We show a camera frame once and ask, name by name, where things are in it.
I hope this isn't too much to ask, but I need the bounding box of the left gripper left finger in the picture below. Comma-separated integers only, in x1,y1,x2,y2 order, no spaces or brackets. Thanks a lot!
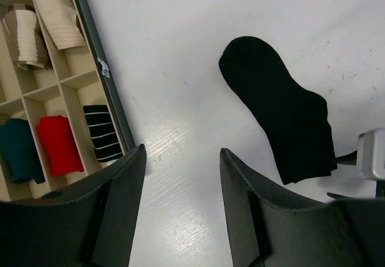
1,145,147,266

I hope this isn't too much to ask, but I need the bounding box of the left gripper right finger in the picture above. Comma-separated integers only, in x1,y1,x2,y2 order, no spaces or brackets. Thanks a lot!
220,149,384,266

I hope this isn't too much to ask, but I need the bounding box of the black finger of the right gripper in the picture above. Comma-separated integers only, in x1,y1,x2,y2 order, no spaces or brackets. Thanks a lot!
327,180,384,200
333,151,357,166

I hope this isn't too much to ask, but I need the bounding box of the dark green patterned sock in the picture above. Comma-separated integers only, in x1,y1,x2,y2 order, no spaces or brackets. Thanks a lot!
1,118,45,184

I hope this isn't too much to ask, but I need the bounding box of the black white striped rolled sock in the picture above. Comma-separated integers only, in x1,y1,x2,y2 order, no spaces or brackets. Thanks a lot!
82,105,123,162

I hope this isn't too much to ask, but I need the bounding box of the red rolled sock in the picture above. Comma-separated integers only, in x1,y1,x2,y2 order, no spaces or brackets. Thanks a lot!
36,115,84,176

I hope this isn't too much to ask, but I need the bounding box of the black wooden organizer box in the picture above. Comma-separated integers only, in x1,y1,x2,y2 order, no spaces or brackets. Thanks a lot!
1,0,134,201

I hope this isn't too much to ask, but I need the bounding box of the beige rolled sock left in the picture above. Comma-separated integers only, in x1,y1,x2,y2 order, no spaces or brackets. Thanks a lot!
2,3,50,71

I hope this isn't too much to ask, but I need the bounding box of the beige rolled sock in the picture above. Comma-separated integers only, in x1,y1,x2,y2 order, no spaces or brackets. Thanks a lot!
2,3,50,71
35,0,86,50

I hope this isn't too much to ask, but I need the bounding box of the beige rolled sock right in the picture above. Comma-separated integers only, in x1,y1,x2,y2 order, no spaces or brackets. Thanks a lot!
35,0,86,50

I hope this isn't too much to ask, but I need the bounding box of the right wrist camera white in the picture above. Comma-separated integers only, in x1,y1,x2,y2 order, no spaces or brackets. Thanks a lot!
356,128,384,181

